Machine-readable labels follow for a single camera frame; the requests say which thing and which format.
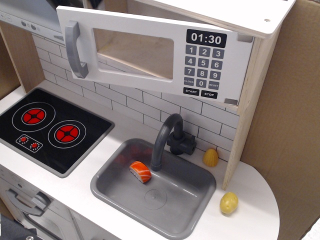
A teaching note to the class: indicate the white toy microwave door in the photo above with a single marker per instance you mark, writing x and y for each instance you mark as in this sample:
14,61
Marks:
163,55

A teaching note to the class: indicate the grey microwave door handle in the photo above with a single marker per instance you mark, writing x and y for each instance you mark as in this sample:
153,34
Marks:
72,32

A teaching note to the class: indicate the white wooden microwave cabinet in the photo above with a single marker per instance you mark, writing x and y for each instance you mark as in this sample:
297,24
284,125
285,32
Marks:
259,18

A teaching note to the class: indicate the dark grey toy faucet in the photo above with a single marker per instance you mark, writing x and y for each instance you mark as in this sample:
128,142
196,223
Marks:
171,134

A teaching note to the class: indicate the salmon sushi toy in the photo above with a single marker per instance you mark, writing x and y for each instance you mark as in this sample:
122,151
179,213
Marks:
140,171

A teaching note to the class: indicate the yellow ribbed toy shell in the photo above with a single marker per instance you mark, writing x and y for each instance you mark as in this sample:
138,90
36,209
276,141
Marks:
210,158

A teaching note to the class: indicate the grey toy sink basin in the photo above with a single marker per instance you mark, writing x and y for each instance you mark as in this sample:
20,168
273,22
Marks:
170,203

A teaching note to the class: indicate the black toy induction stove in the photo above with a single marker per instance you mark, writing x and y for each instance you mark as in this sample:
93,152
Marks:
52,132

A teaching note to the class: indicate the yellow toy potato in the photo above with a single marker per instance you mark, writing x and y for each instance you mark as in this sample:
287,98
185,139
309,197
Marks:
229,203

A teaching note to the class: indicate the brown cardboard panel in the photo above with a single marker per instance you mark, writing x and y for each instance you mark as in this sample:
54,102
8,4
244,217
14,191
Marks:
283,143

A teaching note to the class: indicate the white toy oven door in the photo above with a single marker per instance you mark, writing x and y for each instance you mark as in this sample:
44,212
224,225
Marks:
58,222

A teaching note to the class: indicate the grey range hood panel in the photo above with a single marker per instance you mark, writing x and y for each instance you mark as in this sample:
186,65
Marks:
37,16

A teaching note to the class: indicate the grey oven door handle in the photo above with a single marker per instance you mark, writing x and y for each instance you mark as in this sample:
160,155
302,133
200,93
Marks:
34,207

